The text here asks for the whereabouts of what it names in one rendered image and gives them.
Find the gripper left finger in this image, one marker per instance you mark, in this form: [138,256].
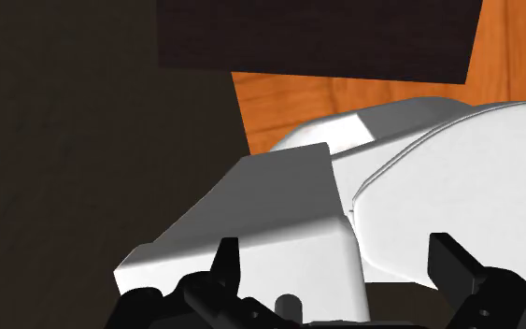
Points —
[208,296]

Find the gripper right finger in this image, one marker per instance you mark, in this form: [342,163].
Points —
[481,291]

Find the white toilet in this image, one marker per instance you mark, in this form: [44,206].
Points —
[449,191]

